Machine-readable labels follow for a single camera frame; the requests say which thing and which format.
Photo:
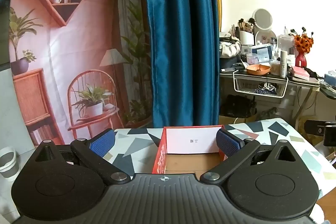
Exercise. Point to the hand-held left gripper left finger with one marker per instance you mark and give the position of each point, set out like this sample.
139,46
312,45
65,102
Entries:
103,144

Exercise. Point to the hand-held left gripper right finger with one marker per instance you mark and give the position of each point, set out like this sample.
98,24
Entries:
228,145

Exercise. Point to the red strawberry print box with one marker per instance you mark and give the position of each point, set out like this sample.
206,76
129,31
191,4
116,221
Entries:
160,158

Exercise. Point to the cardboard box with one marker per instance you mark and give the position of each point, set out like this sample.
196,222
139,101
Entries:
236,120

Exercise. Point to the geometric patterned tablecloth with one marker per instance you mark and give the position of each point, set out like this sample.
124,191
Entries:
283,129

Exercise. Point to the black bag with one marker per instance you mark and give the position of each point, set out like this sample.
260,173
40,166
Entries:
236,106

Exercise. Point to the dressing table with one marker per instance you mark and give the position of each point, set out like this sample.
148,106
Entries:
304,83

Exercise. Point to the blue tissue box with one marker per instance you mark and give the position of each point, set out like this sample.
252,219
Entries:
330,77

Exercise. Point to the pink case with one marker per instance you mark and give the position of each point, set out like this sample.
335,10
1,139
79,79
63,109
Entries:
300,73

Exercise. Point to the blue white patterned cloth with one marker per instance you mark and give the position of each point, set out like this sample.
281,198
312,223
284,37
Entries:
266,88

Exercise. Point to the red vase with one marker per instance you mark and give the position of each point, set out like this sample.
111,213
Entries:
300,60

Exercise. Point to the white cylindrical bottle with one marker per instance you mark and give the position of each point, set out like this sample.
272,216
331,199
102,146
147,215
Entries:
283,64

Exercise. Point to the cotton swab container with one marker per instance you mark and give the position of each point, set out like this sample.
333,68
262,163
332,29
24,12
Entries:
275,67

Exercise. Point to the orange bowl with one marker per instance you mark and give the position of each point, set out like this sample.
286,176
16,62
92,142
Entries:
258,69

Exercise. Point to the orange artificial flowers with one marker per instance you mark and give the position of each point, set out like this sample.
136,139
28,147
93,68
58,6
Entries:
304,41

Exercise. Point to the clear acrylic organiser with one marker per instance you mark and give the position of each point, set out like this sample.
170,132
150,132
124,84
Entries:
286,43

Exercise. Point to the blue white packet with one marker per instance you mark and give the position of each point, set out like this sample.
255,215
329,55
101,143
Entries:
261,52

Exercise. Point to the white cloth bag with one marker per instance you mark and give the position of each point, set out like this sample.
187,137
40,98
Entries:
229,49

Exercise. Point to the white plastic bucket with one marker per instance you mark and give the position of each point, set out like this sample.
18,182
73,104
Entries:
9,166

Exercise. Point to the printed room scene backdrop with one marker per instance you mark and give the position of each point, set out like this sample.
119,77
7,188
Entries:
78,43

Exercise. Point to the white brush holder cup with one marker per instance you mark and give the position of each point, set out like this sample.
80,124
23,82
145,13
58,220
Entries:
246,37

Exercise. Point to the blue curtain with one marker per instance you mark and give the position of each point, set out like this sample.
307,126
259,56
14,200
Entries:
181,43

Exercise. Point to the round white vanity mirror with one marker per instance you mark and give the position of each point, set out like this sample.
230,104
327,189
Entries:
262,18

